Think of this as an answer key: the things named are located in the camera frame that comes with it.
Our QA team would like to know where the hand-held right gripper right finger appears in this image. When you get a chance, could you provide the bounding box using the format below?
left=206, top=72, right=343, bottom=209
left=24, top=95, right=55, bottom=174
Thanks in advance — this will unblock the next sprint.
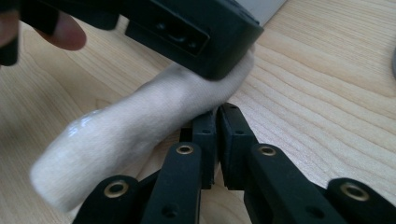
left=217, top=103, right=260, bottom=191

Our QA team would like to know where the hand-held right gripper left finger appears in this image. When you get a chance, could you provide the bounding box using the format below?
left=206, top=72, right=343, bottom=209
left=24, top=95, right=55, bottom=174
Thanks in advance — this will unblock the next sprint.
left=180, top=110, right=219, bottom=190

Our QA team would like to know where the white sock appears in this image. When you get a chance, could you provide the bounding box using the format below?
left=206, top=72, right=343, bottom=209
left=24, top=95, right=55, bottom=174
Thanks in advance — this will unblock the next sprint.
left=30, top=43, right=256, bottom=213

